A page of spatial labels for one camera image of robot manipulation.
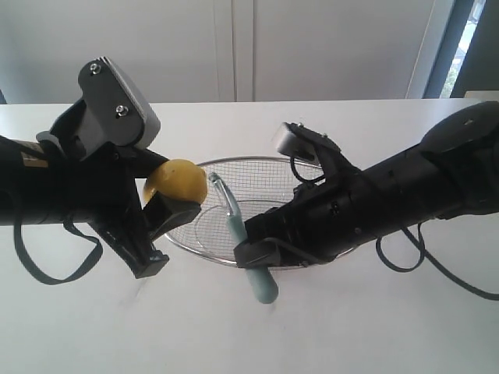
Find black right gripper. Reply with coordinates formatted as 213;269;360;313
233;155;421;269

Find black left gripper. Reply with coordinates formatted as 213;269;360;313
34;99;201;279

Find teal handled peeler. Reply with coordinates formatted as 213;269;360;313
208;172;279;305

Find yellow lemon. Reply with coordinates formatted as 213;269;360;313
143;159;207;204

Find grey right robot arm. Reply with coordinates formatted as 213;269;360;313
234;101;498;269

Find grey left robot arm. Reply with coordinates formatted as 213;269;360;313
1;101;201;285

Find oval steel mesh basket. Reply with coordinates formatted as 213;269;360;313
166;156;351;270

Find white cabinet doors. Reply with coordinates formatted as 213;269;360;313
1;1;453;104

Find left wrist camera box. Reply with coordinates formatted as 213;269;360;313
76;56;161;156

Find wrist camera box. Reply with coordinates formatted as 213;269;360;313
76;56;161;156
273;122;352;173

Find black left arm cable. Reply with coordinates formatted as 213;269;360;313
12;194;104;286

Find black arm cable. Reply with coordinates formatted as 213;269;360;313
272;155;499;301
12;194;104;286

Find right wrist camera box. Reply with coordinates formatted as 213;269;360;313
273;122;352;173

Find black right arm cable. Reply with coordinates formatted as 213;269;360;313
272;155;499;301

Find window with dark frame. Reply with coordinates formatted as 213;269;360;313
423;0;498;99

